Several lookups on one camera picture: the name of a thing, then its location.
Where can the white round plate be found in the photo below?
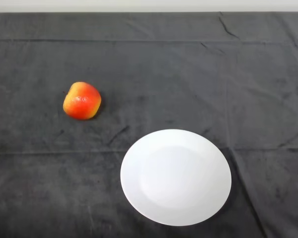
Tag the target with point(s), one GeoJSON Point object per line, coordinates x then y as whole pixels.
{"type": "Point", "coordinates": [175, 177]}

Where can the red yellow apple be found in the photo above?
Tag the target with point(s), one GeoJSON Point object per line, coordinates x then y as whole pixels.
{"type": "Point", "coordinates": [82, 101]}

